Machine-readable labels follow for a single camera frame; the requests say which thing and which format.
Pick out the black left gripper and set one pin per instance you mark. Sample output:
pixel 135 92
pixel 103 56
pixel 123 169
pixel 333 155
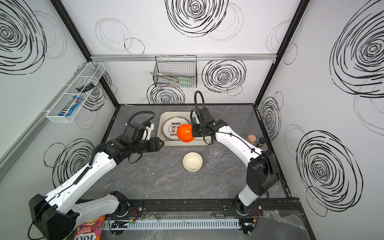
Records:
pixel 149 145

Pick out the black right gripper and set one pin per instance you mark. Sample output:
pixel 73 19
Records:
pixel 197 130

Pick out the orange bowl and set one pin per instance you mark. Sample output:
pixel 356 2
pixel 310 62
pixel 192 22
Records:
pixel 185 133

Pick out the cream bowl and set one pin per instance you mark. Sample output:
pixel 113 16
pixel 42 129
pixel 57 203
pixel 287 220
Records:
pixel 192 162

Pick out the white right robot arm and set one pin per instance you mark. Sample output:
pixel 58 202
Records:
pixel 262 167

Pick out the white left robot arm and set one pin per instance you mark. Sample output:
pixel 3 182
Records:
pixel 58 213

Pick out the cream plastic bin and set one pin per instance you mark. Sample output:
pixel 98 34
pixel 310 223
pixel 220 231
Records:
pixel 199 141

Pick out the clear plastic cup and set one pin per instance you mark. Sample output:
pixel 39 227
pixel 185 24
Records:
pixel 216 152

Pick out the pink lid glass jar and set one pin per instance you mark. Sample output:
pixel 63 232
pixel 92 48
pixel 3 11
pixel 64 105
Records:
pixel 251 139

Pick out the green item in basket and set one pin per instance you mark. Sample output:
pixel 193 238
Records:
pixel 186 82

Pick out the dark lid spice bottle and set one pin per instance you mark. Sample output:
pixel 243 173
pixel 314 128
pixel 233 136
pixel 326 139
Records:
pixel 261 142

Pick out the blue candy packet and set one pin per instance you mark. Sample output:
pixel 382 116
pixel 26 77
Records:
pixel 71 106

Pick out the pink fruit candy bag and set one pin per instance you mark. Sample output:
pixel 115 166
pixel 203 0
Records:
pixel 91 230

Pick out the black wire basket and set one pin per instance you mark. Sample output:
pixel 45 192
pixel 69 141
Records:
pixel 175 66

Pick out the clear wall shelf basket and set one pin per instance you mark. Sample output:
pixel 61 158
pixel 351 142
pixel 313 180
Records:
pixel 88 73

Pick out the white slotted cable duct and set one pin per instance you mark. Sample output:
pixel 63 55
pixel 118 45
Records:
pixel 194 224

